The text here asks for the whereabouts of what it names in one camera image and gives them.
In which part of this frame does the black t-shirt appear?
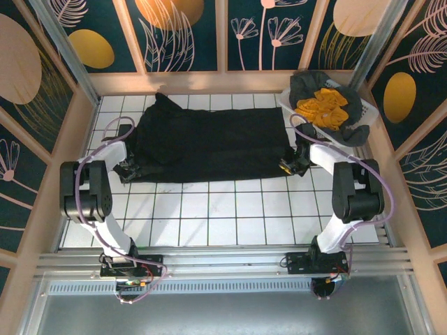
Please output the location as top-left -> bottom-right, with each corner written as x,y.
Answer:
119,91 -> 301,185

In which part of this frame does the mustard yellow t-shirt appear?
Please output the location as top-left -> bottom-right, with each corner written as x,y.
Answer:
294,87 -> 350,132

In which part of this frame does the grey t-shirt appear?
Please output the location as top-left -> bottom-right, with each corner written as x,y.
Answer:
288,69 -> 371,147

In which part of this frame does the white plastic laundry basket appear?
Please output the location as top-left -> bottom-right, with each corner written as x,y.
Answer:
278,78 -> 380,147

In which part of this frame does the grey sheet metal tray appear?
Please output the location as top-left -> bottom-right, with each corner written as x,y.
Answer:
20,275 -> 430,335

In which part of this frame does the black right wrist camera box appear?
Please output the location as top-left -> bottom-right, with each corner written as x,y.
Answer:
296,122 -> 317,144

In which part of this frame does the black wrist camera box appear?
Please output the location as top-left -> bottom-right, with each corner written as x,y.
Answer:
116,124 -> 133,142
296,122 -> 317,144

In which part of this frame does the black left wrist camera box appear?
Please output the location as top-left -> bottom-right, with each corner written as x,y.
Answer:
116,124 -> 133,142

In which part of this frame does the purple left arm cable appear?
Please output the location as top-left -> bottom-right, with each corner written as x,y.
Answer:
75,117 -> 168,305

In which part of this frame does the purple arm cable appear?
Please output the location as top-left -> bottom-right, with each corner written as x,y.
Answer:
288,114 -> 397,301
75,117 -> 168,305

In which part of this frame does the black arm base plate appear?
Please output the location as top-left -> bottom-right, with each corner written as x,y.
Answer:
100,253 -> 165,279
285,251 -> 350,276

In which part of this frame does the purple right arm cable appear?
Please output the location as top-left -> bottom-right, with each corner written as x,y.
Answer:
288,114 -> 397,301

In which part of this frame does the single flower wall panel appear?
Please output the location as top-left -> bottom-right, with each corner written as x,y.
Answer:
0,120 -> 50,254

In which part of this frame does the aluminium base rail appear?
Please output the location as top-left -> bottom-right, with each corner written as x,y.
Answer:
34,245 -> 418,280

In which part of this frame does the base electronics with red wires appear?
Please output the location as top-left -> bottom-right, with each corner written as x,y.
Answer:
309,268 -> 351,302
115,270 -> 154,292

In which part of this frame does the pink flowers wall panel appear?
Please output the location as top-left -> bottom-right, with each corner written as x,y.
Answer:
226,0 -> 317,73

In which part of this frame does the yellow oval feather wall panel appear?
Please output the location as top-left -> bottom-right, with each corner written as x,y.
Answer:
55,0 -> 142,74
368,0 -> 447,151

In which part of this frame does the aluminium frame post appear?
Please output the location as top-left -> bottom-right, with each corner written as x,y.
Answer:
348,0 -> 409,90
27,0 -> 103,107

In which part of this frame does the feather leaves wall panel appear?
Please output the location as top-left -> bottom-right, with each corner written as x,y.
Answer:
397,127 -> 447,251

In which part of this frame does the slotted metal cable duct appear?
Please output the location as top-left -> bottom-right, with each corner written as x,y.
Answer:
47,281 -> 315,297

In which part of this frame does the beige circle grass wall panel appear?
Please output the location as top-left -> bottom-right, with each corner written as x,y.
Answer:
306,0 -> 388,70
0,10 -> 77,156

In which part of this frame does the orange circle leaves wall panel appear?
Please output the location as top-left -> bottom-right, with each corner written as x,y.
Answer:
124,0 -> 219,73

